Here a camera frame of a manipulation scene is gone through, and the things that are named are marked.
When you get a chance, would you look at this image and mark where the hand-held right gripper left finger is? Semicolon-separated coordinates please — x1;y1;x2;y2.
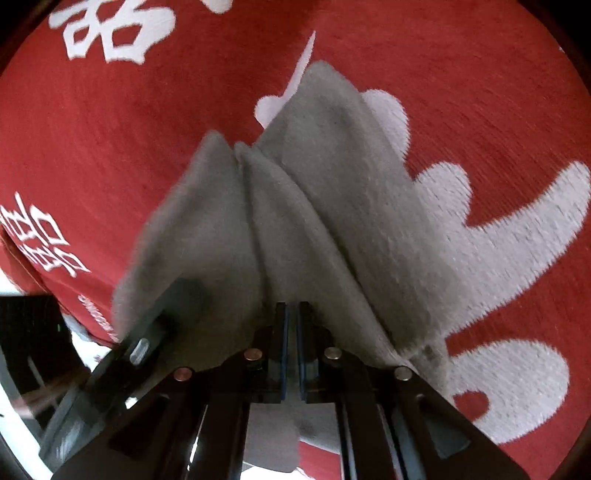
51;302;291;480

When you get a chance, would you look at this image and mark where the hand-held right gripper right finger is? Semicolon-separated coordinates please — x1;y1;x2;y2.
297;302;532;480

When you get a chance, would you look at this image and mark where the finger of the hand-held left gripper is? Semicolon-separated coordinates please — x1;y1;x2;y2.
39;277;204;464

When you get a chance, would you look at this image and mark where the grey knitted sweater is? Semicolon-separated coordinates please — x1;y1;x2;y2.
112;60;467;474

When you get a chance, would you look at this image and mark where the red printed blanket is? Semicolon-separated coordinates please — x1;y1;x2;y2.
0;0;591;480

